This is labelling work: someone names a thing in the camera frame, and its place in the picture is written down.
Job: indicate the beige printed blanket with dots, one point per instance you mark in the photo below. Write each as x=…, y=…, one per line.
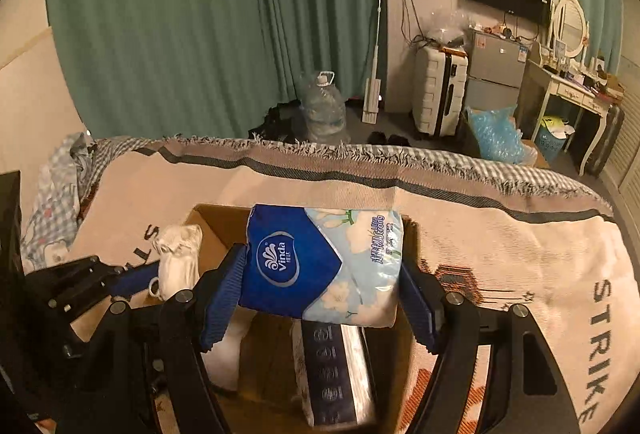
x=500, y=236

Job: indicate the grey mini fridge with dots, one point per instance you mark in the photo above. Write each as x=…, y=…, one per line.
x=495, y=69

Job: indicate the grey checkered bedsheet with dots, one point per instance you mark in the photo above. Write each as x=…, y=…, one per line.
x=525, y=176

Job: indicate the dark blue tissue pack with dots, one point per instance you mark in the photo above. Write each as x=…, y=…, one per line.
x=332, y=371

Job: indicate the white oval mirror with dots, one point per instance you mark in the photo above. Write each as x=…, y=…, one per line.
x=570, y=26

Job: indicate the floral patterned cloth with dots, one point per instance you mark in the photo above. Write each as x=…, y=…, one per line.
x=55, y=209

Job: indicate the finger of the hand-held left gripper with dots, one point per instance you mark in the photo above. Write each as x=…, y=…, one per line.
x=136, y=276

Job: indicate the wide green curtain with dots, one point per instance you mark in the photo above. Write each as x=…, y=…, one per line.
x=175, y=24

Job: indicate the blue plastic bag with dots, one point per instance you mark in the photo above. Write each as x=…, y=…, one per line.
x=492, y=134

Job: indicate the brown cardboard box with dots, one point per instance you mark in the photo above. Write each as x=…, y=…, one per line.
x=216, y=225

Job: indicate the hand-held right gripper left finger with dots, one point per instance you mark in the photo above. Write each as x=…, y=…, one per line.
x=224, y=296

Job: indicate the dark suitcase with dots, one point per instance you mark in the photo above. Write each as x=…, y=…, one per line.
x=607, y=139

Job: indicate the black bag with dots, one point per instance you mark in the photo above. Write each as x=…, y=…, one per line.
x=280, y=121

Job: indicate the white dressing table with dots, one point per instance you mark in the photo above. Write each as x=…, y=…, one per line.
x=565, y=86

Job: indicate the blue floral tissue pack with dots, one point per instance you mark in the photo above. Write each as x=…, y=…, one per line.
x=320, y=264

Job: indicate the white suitcase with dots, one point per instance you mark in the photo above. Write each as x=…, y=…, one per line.
x=432, y=89

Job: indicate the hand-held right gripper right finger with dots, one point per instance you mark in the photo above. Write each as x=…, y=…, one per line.
x=419, y=310

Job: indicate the clear plastic bag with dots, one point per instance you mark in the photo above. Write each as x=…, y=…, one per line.
x=447, y=26

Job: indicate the white face mask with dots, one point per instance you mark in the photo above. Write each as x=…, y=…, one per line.
x=177, y=259

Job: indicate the black shoes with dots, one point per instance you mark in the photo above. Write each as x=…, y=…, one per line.
x=390, y=139

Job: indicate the clear water jug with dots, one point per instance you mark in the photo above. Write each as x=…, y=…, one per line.
x=324, y=111

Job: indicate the white flat mop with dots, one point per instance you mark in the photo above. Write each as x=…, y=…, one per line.
x=371, y=101

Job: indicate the white cloth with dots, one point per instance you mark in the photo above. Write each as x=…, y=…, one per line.
x=231, y=354

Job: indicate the blue laundry basket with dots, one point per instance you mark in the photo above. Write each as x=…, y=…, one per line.
x=550, y=136

